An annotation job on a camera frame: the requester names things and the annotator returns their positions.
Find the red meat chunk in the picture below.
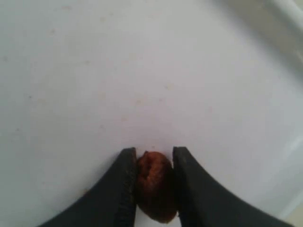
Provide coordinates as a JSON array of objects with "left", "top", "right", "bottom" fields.
[{"left": 134, "top": 151, "right": 178, "bottom": 224}]

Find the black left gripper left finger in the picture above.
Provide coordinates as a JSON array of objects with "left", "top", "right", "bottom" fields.
[{"left": 42, "top": 148, "right": 136, "bottom": 227}]

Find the white rectangular tray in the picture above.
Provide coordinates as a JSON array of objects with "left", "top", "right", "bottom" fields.
[{"left": 0, "top": 0, "right": 303, "bottom": 227}]

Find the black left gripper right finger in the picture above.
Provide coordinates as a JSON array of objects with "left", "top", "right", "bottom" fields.
[{"left": 172, "top": 147, "right": 290, "bottom": 227}]

